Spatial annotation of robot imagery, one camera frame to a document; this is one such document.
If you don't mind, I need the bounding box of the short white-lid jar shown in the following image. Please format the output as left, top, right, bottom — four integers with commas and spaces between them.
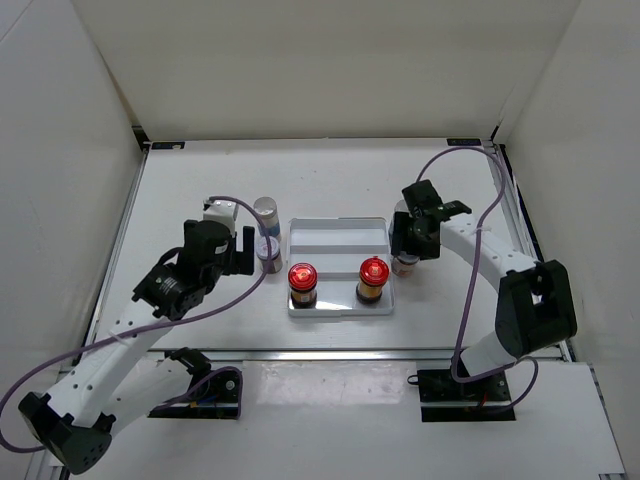
255, 236, 283, 274
391, 253, 420, 277

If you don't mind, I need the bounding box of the red-lid chili sauce jar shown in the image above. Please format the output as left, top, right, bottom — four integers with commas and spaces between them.
356, 256, 390, 304
287, 262, 318, 308

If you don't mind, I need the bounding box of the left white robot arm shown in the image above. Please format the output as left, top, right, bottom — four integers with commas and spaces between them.
18, 220, 255, 475

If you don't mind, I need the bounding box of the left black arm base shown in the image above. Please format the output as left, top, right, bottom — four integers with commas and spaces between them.
147, 348, 244, 420

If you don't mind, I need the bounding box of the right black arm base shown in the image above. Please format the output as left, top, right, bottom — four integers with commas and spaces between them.
407, 369, 516, 423

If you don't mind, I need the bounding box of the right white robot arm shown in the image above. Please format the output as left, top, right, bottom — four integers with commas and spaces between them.
391, 180, 578, 400

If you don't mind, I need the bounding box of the right tall silver-capped shaker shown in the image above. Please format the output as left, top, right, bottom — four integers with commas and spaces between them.
388, 200, 410, 243

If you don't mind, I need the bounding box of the tall silver-capped shaker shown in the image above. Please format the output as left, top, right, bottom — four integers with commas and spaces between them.
388, 200, 410, 243
253, 196, 281, 241

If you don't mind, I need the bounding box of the left tall silver-capped shaker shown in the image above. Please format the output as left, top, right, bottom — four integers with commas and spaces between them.
253, 196, 281, 241

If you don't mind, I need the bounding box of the white divided organizer tray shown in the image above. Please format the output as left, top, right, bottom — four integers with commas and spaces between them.
287, 217, 395, 318

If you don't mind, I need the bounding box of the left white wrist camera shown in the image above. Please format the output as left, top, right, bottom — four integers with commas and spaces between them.
202, 198, 239, 234

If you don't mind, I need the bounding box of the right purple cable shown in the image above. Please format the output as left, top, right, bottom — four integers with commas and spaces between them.
414, 144, 541, 416

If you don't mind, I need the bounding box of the purple cable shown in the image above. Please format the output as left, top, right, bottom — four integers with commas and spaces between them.
414, 144, 541, 416
0, 195, 279, 453

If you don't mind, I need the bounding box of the aluminium right rail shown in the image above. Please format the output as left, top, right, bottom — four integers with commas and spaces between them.
482, 140, 544, 261

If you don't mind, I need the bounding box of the aluminium rail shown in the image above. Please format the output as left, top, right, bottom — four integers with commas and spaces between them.
144, 346, 566, 363
482, 140, 544, 261
24, 130, 151, 480

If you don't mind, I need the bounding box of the aluminium front rail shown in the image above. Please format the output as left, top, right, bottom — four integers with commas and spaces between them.
144, 346, 566, 363

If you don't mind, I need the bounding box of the aluminium left rail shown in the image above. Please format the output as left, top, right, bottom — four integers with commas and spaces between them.
24, 130, 151, 480

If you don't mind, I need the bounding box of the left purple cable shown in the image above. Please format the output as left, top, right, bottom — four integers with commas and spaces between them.
0, 195, 279, 453

